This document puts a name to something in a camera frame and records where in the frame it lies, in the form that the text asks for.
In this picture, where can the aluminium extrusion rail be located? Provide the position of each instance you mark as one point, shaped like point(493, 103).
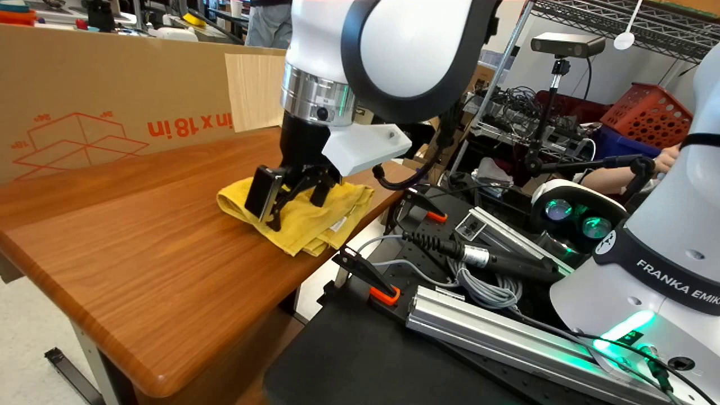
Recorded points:
point(525, 347)

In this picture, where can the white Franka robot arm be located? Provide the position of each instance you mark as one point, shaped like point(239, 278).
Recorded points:
point(358, 71)

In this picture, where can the stereo camera on stand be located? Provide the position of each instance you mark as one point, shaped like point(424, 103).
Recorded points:
point(571, 220)

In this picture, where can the large cardboard box sheet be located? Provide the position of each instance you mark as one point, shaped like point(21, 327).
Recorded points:
point(74, 100)

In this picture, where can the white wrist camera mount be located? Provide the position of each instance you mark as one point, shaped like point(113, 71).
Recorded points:
point(358, 147)

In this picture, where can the brown wooden table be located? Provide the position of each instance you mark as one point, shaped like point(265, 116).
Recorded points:
point(139, 257)

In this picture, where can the yellow towel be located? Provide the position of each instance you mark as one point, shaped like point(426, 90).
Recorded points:
point(304, 229)

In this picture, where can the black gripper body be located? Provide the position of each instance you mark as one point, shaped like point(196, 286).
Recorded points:
point(299, 153)

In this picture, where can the red plastic crate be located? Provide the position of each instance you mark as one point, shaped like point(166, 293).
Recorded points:
point(650, 116)

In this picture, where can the light wooden board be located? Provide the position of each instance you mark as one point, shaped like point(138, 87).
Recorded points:
point(254, 90)

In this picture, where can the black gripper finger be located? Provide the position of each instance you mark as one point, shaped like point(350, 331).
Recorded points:
point(279, 195)
point(324, 179)

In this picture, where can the orange-handled black clamp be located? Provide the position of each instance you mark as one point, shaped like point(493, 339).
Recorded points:
point(379, 286)

